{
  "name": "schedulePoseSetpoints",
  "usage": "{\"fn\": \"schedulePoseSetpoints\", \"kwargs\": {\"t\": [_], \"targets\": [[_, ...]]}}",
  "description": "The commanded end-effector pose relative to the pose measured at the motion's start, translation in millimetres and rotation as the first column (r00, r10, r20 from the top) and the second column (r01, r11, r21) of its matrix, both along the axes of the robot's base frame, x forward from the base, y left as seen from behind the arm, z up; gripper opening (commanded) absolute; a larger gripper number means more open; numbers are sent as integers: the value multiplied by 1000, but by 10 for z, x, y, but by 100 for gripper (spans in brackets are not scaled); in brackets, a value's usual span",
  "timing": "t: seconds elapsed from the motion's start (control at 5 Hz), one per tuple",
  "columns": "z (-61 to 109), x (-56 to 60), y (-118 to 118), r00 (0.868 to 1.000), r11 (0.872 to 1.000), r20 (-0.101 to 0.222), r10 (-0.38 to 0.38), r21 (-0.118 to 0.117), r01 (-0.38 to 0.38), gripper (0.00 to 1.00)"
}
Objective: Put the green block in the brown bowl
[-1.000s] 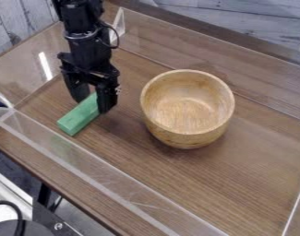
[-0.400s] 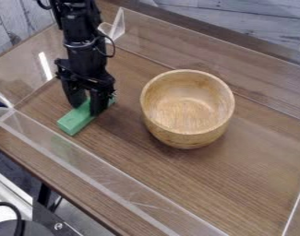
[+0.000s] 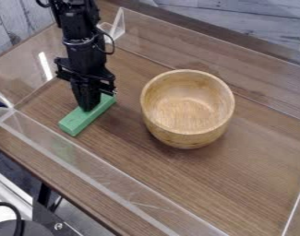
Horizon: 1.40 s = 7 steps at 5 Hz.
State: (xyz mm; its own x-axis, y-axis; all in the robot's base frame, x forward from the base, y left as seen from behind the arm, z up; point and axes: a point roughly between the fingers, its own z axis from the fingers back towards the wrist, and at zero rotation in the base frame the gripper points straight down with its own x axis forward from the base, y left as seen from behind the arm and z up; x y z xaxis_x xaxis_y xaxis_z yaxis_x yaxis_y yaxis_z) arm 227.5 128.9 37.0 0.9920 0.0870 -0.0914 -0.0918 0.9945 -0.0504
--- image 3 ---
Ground black cable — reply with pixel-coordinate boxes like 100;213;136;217
0;201;24;236

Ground clear acrylic tray walls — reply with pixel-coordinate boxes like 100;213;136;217
0;0;300;236

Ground green rectangular block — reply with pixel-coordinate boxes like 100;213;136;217
57;94;116;136

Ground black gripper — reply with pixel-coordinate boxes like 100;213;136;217
55;41;116;112

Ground brown wooden bowl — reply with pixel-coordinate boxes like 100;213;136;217
139;69;235;149

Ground black table leg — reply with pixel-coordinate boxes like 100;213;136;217
37;183;51;207

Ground grey metal base plate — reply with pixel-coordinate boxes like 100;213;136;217
32;202;83;236

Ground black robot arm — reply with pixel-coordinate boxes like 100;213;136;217
35;0;116;112

